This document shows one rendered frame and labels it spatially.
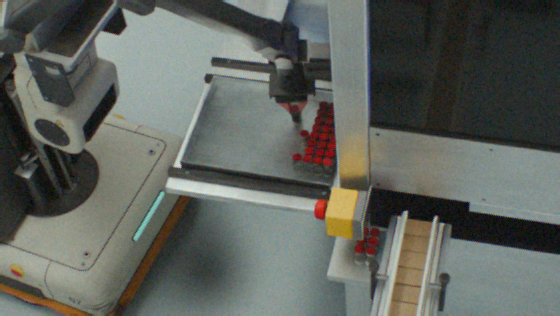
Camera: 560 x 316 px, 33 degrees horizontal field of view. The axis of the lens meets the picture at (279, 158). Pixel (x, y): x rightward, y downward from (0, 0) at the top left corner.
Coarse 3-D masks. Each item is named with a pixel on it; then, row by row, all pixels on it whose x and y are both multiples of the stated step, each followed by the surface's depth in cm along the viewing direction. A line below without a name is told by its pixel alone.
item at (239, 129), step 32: (224, 96) 222; (256, 96) 221; (320, 96) 218; (224, 128) 216; (256, 128) 215; (288, 128) 215; (192, 160) 211; (224, 160) 210; (256, 160) 210; (288, 160) 209
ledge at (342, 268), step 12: (336, 240) 195; (348, 240) 195; (384, 240) 194; (336, 252) 193; (348, 252) 193; (336, 264) 192; (348, 264) 191; (360, 264) 191; (336, 276) 190; (348, 276) 190; (360, 276) 190
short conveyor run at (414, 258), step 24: (408, 240) 188; (432, 240) 183; (384, 264) 185; (408, 264) 184; (432, 264) 184; (384, 288) 181; (408, 288) 181; (432, 288) 179; (384, 312) 174; (408, 312) 178; (432, 312) 177
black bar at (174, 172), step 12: (168, 168) 208; (180, 168) 208; (192, 180) 208; (204, 180) 207; (216, 180) 206; (228, 180) 205; (240, 180) 204; (252, 180) 204; (276, 192) 203; (288, 192) 202; (300, 192) 201; (312, 192) 201; (324, 192) 201
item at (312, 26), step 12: (288, 0) 236; (300, 0) 240; (312, 0) 240; (324, 0) 239; (288, 12) 237; (300, 12) 238; (312, 12) 237; (324, 12) 237; (300, 24) 235; (312, 24) 234; (324, 24) 234; (300, 36) 232; (312, 36) 232; (324, 36) 232
